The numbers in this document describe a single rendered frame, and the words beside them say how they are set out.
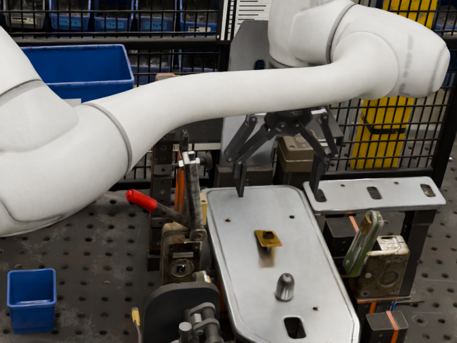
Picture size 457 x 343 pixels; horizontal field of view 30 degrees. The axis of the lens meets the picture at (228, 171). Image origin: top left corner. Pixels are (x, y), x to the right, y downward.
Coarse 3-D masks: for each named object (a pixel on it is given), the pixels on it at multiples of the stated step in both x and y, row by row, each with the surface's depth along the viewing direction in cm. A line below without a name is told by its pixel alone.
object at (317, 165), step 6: (318, 156) 150; (318, 162) 149; (312, 168) 152; (318, 168) 149; (312, 174) 152; (318, 174) 150; (312, 180) 152; (318, 180) 151; (312, 186) 153; (312, 192) 153
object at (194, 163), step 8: (184, 152) 145; (192, 152) 145; (208, 152) 145; (184, 160) 144; (192, 160) 146; (200, 160) 145; (208, 160) 144; (176, 168) 145; (184, 168) 143; (192, 168) 144; (208, 168) 145; (184, 176) 146; (192, 176) 145; (192, 184) 146; (192, 192) 146; (192, 200) 148; (200, 200) 148; (192, 208) 149; (200, 208) 149; (192, 216) 150; (200, 216) 150; (192, 224) 151; (200, 224) 151
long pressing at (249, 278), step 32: (224, 192) 173; (256, 192) 174; (288, 192) 175; (224, 224) 165; (256, 224) 166; (288, 224) 166; (224, 256) 157; (256, 256) 158; (288, 256) 159; (320, 256) 159; (224, 288) 150; (256, 288) 151; (320, 288) 152; (256, 320) 144; (320, 320) 146; (352, 320) 146
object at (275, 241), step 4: (256, 232) 162; (260, 232) 162; (264, 232) 160; (268, 232) 160; (272, 232) 160; (260, 236) 160; (264, 236) 159; (268, 236) 159; (272, 236) 159; (276, 236) 161; (260, 240) 158; (264, 240) 158; (268, 240) 158; (272, 240) 158; (276, 240) 158; (264, 244) 156; (268, 244) 156; (272, 244) 156; (276, 244) 156; (280, 244) 156
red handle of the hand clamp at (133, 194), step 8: (128, 192) 146; (136, 192) 146; (128, 200) 146; (136, 200) 146; (144, 200) 147; (152, 200) 148; (144, 208) 148; (152, 208) 148; (160, 208) 149; (168, 208) 150; (168, 216) 150; (176, 216) 150; (184, 216) 152; (184, 224) 152
